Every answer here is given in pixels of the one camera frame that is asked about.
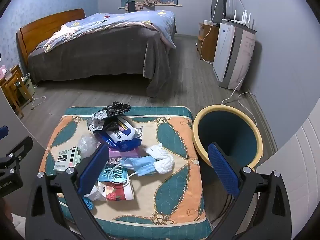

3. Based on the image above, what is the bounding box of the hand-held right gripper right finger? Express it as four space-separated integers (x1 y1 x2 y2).
207 142 293 240

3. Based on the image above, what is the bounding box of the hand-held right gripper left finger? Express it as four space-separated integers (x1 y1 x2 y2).
25 142 110 240

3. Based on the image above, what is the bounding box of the teal packet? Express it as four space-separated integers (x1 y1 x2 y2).
97 164 130 183

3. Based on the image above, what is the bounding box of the clear plastic bag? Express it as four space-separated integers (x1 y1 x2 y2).
77 133 100 158

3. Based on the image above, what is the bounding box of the green white box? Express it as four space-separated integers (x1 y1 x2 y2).
54 146 82 173

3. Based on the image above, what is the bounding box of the purple packet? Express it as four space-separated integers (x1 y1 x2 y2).
107 147 140 165

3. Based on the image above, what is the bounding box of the floral printed packet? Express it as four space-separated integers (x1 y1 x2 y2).
97 180 134 201

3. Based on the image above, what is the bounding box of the teal bin with yellow rim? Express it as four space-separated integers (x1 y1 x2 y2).
192 104 264 173

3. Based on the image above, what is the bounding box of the silver foil wrapper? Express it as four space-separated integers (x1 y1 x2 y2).
87 110 110 132

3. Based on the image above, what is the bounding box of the blue white plastic packet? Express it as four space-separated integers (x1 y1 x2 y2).
96 116 143 150

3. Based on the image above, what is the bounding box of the large white tissue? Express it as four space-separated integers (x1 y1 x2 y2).
145 143 174 174

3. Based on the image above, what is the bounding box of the black plastic bag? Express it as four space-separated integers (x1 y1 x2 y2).
101 101 131 130

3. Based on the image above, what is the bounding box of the person's left forearm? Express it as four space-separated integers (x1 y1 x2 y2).
0 197 13 222

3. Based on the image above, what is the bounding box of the wooden nightstand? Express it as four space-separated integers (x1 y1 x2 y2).
0 64 25 119

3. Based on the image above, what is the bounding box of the small pale green bin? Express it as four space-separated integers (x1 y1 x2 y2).
15 73 35 99

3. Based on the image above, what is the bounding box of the teal orange patterned mat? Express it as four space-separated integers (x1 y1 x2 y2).
39 106 213 240

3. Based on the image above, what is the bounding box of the white panelled wardrobe door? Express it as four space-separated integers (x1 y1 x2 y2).
255 116 320 230

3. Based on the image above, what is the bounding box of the bed with grey blanket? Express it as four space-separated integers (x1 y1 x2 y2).
27 26 177 98

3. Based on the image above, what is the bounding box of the white air purifier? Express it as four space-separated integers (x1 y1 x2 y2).
212 19 257 90

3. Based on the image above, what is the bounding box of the wooden cabinet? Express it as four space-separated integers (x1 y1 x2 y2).
196 21 220 62

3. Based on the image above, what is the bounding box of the white router with antennas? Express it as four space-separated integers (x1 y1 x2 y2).
227 9 257 32

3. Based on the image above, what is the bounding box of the blue printed quilt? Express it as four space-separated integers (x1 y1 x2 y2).
42 10 177 53

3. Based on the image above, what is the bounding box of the black television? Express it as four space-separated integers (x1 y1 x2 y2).
211 0 227 25

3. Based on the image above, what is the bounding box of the checkered clothes pile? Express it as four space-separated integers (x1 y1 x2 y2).
125 0 162 12

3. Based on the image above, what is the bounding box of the white windowsill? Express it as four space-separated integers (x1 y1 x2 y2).
118 3 183 8

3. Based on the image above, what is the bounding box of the white charger cable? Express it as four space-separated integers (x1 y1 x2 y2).
31 95 47 109

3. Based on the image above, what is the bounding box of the white purifier cable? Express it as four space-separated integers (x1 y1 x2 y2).
221 76 244 105

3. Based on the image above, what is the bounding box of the wooden bed frame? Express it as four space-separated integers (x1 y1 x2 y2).
16 8 87 65

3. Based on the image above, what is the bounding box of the white television cable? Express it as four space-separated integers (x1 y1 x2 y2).
200 0 225 63

